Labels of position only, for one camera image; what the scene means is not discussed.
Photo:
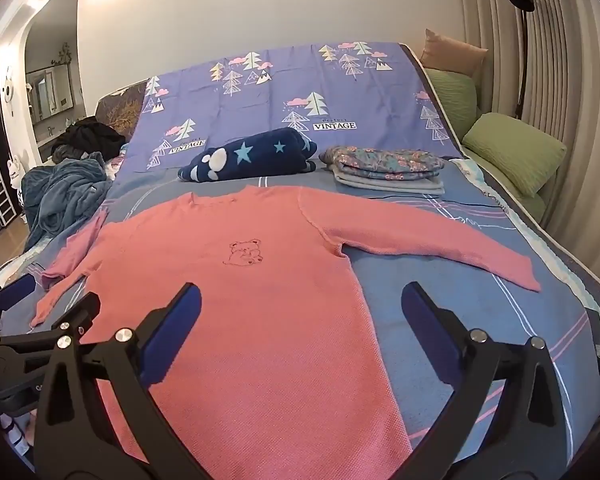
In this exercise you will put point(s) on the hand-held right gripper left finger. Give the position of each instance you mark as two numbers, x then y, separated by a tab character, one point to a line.
175	332

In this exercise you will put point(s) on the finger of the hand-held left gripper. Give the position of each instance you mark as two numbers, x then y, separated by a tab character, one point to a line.
12	292
75	316

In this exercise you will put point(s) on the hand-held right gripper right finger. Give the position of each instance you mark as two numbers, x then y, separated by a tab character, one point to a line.
425	332

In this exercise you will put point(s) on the pink bear-print sweater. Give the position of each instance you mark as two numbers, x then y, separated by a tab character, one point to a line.
260	320

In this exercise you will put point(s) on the black clothes pile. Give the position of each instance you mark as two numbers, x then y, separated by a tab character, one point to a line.
92	137

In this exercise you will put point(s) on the blue striped bedsheet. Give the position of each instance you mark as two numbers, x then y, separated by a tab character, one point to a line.
430	270

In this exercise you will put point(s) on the mauve pink garment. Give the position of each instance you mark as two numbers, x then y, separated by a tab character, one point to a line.
77	245

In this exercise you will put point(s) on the white shelf rack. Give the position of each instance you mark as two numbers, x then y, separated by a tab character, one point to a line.
0	195

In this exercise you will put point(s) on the blue-grey crumpled blanket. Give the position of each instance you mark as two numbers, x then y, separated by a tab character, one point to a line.
65	195

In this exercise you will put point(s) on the grey folded cloth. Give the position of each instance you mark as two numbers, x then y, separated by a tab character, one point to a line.
390	186

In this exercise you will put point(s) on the navy star-print folded blanket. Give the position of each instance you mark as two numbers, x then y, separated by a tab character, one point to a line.
260	152

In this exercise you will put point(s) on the green pillow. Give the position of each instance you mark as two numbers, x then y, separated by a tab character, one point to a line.
515	152
452	100

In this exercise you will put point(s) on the dark gold-patterned cushion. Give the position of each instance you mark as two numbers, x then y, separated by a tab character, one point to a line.
122	107

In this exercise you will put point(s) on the purple tree-print sheet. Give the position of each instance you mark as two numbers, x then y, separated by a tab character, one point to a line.
260	105

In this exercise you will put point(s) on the peach pillow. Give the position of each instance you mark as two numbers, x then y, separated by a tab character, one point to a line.
455	52

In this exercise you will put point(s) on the wall mirror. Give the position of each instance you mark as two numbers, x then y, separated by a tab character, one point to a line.
50	90

